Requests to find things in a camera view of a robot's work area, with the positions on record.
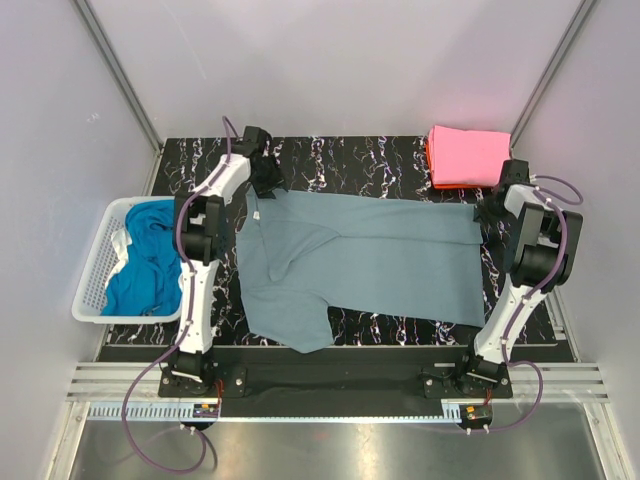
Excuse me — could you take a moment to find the grey-blue t shirt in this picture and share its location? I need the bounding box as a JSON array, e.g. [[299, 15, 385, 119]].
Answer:
[[236, 191, 485, 353]]

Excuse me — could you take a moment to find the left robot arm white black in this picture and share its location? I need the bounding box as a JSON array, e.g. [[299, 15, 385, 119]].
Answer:
[[167, 126, 285, 390]]

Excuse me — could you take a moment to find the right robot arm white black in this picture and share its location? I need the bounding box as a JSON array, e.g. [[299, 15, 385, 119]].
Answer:
[[453, 159, 583, 398]]

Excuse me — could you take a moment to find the pink folded t shirt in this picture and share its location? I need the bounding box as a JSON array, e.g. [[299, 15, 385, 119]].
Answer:
[[427, 125, 511, 188]]

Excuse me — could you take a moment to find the orange folded t shirt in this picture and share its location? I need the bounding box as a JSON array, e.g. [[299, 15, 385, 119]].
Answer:
[[425, 141, 479, 190]]

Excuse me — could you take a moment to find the white cloth in basket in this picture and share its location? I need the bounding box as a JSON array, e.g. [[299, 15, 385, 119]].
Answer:
[[111, 228, 132, 275]]

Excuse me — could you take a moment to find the bright blue t shirt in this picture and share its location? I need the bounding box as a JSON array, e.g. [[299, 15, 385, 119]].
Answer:
[[102, 199, 182, 317]]

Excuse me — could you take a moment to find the white plastic laundry basket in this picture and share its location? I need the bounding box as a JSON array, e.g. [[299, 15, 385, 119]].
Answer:
[[71, 196, 181, 325]]

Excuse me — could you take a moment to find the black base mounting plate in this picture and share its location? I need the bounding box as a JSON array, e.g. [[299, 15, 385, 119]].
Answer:
[[157, 344, 516, 419]]

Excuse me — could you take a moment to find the right aluminium frame post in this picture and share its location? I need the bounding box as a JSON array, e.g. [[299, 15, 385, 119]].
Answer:
[[510, 0, 599, 151]]

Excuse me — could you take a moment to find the aluminium frame post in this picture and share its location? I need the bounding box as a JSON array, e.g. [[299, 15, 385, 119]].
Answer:
[[510, 0, 599, 151], [71, 0, 164, 153]]

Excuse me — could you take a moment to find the left aluminium frame post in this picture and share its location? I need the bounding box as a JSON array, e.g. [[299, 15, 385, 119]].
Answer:
[[71, 0, 164, 153]]

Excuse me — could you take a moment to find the white slotted cable duct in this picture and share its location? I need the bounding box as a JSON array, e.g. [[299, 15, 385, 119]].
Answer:
[[89, 401, 461, 424]]

